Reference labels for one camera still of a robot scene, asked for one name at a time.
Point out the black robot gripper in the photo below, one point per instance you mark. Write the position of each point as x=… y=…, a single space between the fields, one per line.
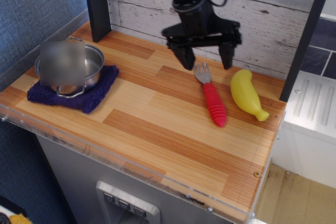
x=200 y=29

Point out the red handled toy fork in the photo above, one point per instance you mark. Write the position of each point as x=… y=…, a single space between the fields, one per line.
x=215 y=105

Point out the yellow plastic toy banana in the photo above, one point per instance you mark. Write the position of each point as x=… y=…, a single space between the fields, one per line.
x=245 y=95

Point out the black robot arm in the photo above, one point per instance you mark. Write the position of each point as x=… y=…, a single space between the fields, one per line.
x=185 y=6

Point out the stainless steel pot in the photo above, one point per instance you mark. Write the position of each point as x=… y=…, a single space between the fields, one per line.
x=69 y=67

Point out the purple knitted cloth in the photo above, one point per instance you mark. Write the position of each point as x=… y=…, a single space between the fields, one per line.
x=85 y=102

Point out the white toy sink unit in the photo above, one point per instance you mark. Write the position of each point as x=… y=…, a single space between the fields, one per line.
x=306 y=138

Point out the grey toy fridge cabinet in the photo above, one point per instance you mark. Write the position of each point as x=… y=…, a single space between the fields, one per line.
x=78 y=166

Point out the silver water dispenser panel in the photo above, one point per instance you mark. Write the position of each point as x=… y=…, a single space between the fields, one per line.
x=119 y=206

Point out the clear acrylic edge guard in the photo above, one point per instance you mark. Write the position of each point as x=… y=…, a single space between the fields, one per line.
x=219 y=170

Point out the yellow object at corner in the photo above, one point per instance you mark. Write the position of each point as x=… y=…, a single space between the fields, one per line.
x=19 y=219

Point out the black right upright post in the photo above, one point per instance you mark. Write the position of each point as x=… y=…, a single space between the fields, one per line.
x=305 y=39

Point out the black upright post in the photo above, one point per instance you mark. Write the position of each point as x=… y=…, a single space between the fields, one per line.
x=305 y=39
x=99 y=18

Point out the black left upright post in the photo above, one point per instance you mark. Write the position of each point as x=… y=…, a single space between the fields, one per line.
x=99 y=18

